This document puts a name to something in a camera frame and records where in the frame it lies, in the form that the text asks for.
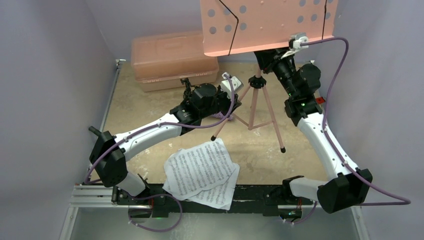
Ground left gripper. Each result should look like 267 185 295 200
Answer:
200 85 240 120

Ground pink music stand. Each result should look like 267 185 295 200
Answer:
199 0 339 154

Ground sheet music page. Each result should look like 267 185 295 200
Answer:
162 163 241 211
163 138 239 201

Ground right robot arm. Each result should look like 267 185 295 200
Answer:
254 47 373 214

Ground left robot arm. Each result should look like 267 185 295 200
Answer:
88 80 243 205

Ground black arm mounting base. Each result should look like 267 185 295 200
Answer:
111 184 313 220

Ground purple glitter microphone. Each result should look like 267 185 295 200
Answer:
211 112 234 121

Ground black microphone tripod stand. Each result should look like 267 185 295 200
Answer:
180 78 198 102

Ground pink plastic storage box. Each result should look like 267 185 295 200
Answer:
130 31 219 93

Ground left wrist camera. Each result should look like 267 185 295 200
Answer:
219 72 244 99

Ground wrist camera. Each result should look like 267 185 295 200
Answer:
219 72 244 99
281 32 309 59

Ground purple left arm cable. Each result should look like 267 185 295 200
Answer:
84 74 237 232

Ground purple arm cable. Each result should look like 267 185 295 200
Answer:
281 36 412 226
84 74 237 232

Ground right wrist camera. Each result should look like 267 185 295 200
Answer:
281 32 309 59

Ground red handled pliers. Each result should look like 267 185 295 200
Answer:
315 97 326 105

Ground aluminium table frame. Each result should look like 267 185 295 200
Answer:
60 63 371 240

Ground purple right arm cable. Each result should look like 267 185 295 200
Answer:
281 36 412 226

